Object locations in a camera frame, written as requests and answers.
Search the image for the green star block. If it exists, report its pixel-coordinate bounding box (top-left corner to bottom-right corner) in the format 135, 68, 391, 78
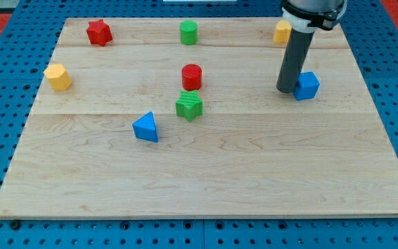
176, 90, 203, 122

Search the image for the red cylinder block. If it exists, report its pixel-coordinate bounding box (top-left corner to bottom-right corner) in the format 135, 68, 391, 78
181, 64, 202, 91

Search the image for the blue triangle block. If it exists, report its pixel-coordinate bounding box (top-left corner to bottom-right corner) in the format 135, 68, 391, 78
132, 111, 159, 142

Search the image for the wooden board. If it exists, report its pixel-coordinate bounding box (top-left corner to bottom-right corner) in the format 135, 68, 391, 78
0, 17, 398, 221

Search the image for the green cylinder block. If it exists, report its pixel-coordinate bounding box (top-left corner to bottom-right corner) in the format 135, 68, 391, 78
179, 20, 198, 46

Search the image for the blue cube block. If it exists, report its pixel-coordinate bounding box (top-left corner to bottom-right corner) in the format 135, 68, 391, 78
293, 72, 320, 101

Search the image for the yellow heart block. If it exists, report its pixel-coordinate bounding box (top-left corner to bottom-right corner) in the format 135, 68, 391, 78
273, 20, 292, 44

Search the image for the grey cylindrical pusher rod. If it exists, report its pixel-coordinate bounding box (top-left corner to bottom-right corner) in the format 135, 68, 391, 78
276, 29, 314, 93

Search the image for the red star block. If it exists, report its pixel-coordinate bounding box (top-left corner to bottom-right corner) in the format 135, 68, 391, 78
86, 19, 113, 46

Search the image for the yellow hexagon block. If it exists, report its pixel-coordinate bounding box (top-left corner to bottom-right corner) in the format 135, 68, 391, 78
44, 64, 72, 91

